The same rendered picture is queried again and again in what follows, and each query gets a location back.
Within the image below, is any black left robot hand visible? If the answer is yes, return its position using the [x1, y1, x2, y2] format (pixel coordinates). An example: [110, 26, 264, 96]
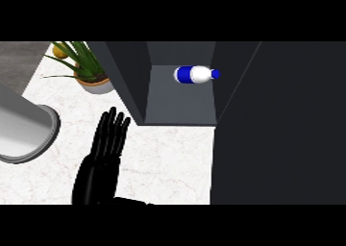
[72, 107, 156, 206]

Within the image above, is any dark grey open cabinet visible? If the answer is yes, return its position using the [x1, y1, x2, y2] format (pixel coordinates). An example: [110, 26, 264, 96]
[86, 40, 264, 127]

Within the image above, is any blue and white water bottle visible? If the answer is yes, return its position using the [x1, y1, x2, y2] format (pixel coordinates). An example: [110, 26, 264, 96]
[174, 64, 223, 85]

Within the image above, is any dark grey cabinet door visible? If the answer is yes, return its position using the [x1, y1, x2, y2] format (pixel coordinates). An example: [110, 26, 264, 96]
[209, 40, 346, 206]

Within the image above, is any pale grey cylindrical container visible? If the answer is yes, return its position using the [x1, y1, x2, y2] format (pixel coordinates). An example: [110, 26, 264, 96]
[0, 78, 63, 165]

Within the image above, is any green potted plant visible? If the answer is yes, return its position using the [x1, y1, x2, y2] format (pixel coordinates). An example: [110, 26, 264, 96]
[42, 40, 119, 95]

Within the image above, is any small yellow fruit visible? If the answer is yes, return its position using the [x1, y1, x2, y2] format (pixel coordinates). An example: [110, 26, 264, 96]
[52, 42, 70, 60]

